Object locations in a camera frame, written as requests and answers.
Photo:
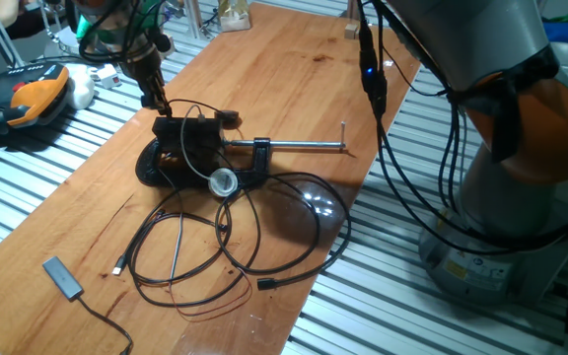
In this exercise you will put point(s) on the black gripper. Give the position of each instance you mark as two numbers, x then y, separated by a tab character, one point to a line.
143	66

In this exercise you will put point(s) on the black round USB device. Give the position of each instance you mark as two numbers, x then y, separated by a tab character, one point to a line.
227	116

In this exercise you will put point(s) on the black docking station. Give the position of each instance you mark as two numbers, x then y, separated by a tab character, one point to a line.
195	140

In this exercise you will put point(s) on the white round USB device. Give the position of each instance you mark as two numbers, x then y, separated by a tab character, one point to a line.
223	182

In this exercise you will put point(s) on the slim grey USB hub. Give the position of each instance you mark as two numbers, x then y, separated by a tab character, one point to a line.
62	277

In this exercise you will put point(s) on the person's bare hand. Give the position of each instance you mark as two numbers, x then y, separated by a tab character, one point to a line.
5	11

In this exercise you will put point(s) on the small white adapter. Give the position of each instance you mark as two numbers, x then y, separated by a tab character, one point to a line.
109	76

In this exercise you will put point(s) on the white rounded object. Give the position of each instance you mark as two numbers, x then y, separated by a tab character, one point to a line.
82	89

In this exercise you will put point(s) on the orange black teach pendant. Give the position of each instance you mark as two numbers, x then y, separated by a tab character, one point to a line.
37	96

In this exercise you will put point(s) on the black metal C-clamp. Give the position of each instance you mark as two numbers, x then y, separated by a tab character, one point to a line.
259	158

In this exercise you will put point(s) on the wooden board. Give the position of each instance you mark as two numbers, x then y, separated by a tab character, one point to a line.
289	89

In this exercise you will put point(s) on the small wooden block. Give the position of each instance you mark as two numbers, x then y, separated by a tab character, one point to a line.
350	32

